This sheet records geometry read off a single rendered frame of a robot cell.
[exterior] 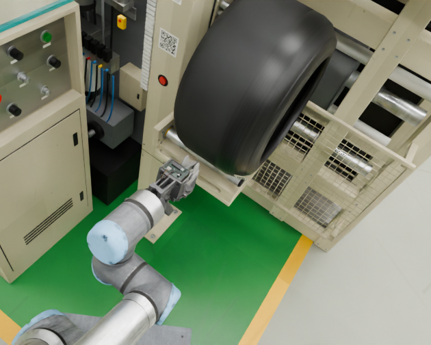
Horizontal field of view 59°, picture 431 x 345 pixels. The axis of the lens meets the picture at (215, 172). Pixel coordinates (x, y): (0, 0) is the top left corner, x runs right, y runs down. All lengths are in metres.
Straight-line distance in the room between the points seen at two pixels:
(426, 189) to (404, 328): 1.15
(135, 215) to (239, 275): 1.43
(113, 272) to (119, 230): 0.14
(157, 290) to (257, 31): 0.69
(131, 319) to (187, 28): 0.84
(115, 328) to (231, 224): 1.61
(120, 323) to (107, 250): 0.15
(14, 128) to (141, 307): 0.85
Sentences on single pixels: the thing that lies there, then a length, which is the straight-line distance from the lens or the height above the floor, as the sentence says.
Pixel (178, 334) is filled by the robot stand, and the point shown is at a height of 0.60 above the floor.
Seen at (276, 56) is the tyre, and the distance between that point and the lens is 1.03.
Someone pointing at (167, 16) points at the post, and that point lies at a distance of 1.28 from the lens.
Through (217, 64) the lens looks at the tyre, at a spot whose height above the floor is 1.36.
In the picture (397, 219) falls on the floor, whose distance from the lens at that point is 2.94.
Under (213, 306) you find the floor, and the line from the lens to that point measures 2.13.
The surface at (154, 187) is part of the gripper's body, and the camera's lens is 0.90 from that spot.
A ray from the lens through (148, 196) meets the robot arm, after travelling 0.89.
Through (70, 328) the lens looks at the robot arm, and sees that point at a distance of 1.17.
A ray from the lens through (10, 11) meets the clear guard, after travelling 1.24.
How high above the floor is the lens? 1.99
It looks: 52 degrees down
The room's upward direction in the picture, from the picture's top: 21 degrees clockwise
